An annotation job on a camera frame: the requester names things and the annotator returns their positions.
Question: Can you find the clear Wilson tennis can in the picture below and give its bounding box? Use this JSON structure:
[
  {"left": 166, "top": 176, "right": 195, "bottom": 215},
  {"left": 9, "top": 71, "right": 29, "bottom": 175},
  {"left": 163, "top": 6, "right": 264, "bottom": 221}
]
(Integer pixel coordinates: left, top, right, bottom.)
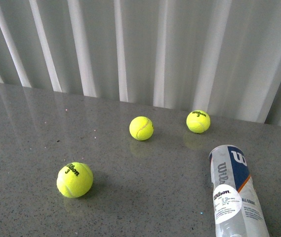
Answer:
[{"left": 209, "top": 145, "right": 269, "bottom": 237}]

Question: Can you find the white pleated curtain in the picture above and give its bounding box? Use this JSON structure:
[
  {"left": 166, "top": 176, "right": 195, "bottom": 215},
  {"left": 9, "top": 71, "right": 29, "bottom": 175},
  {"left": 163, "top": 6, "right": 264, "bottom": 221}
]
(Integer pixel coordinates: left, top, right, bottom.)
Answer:
[{"left": 0, "top": 0, "right": 281, "bottom": 126}]

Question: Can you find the middle yellow tennis ball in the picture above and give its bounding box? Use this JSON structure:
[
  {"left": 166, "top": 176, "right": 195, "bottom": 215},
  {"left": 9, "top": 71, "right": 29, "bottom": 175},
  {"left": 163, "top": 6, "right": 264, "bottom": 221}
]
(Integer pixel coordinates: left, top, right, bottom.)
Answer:
[{"left": 129, "top": 116, "right": 154, "bottom": 141}]

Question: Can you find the near-left Wilson tennis ball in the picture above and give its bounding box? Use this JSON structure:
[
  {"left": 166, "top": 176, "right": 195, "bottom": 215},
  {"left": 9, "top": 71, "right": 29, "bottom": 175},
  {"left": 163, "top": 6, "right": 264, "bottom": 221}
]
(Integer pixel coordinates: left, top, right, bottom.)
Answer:
[{"left": 56, "top": 162, "right": 93, "bottom": 198}]

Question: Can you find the far Wilson tennis ball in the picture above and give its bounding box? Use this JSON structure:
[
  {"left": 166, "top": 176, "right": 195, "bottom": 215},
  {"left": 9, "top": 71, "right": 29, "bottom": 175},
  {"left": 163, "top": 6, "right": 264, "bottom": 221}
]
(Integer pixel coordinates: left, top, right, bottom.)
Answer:
[{"left": 186, "top": 110, "right": 211, "bottom": 134}]

